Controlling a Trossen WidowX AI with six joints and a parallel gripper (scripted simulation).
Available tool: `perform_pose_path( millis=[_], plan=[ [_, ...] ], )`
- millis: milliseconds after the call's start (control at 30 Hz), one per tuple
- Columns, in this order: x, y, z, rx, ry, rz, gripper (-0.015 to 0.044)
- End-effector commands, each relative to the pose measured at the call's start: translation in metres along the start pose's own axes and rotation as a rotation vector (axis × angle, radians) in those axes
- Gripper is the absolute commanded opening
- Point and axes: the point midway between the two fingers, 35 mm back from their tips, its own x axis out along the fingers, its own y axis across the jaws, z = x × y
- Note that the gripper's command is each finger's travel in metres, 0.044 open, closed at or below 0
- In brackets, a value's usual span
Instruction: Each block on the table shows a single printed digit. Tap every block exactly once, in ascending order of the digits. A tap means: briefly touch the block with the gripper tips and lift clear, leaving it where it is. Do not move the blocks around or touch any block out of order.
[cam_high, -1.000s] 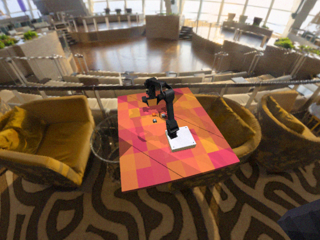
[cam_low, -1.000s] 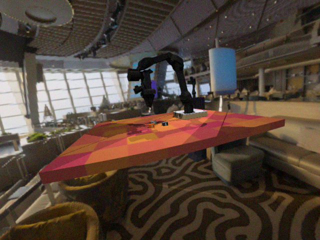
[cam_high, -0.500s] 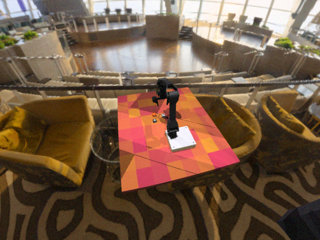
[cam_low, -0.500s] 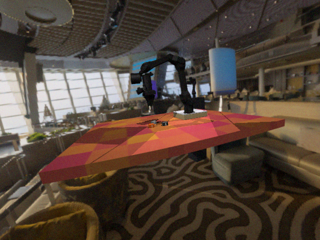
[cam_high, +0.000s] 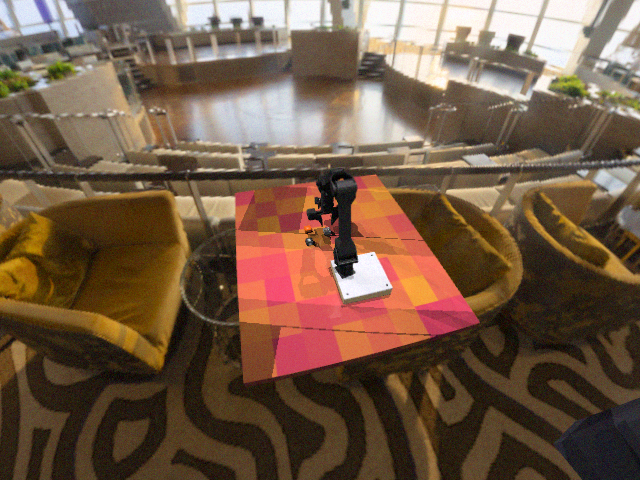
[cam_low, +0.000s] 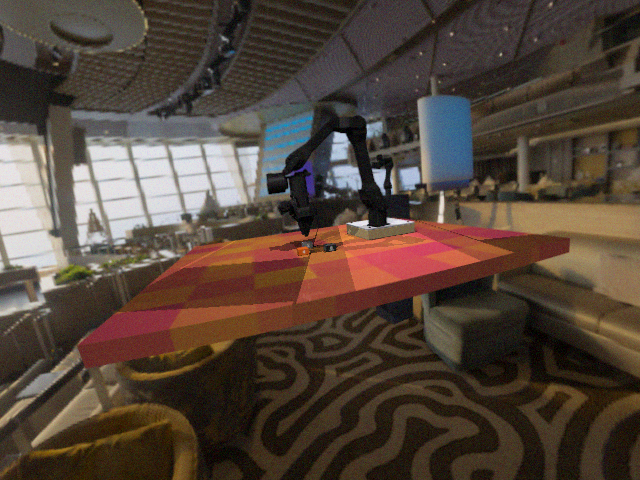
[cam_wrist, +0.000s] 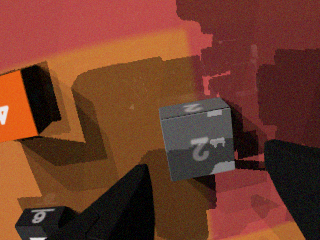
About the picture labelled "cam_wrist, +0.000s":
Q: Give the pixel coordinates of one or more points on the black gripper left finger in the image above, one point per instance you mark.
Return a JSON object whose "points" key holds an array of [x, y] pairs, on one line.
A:
{"points": [[124, 212]]}

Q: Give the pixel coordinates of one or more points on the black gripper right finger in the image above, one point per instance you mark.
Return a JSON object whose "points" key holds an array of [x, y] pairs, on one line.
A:
{"points": [[295, 171]]}

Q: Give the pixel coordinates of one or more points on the orange block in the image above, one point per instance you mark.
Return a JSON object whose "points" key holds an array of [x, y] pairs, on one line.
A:
{"points": [[23, 106]]}

